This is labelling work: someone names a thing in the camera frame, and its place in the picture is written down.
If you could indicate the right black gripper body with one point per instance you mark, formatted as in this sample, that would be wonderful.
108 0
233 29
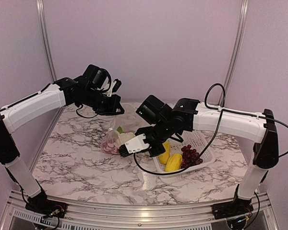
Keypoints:
161 132

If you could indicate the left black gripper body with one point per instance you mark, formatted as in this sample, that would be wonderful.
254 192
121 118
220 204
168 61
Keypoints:
103 107

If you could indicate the yellow corn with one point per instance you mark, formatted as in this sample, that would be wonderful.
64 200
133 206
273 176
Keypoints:
163 158
174 162

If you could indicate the clear dotted zip bag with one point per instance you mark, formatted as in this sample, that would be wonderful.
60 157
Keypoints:
130 121

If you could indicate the white cauliflower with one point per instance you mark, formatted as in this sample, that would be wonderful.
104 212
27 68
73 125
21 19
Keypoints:
123 137

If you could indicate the white plastic basket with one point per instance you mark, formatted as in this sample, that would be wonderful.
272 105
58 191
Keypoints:
197 141

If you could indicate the red bell pepper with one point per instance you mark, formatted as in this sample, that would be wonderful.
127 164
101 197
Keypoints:
109 146

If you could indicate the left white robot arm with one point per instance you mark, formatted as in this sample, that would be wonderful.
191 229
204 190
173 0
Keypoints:
94 88

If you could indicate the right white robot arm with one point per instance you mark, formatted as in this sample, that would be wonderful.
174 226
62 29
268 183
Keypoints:
191 114

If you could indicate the purple grape bunch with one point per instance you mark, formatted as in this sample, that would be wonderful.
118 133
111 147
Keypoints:
190 157

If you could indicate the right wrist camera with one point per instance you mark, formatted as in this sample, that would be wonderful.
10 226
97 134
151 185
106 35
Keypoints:
135 145

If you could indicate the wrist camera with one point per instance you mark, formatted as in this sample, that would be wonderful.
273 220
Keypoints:
115 85
135 145

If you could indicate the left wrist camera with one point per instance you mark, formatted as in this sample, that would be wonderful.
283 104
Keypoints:
115 85

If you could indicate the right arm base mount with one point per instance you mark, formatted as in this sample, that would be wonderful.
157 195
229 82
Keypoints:
232 208

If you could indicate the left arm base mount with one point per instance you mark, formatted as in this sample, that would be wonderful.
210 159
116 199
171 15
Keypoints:
41 204

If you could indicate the left aluminium frame post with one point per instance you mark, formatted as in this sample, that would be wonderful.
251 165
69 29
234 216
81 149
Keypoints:
45 39

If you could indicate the aluminium frame post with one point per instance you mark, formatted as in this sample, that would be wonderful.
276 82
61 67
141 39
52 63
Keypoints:
237 44
45 39

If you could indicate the front aluminium rail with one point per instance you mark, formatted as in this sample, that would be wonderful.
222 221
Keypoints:
81 215

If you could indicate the right aluminium frame post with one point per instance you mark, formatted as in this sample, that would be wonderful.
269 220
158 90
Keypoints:
237 44

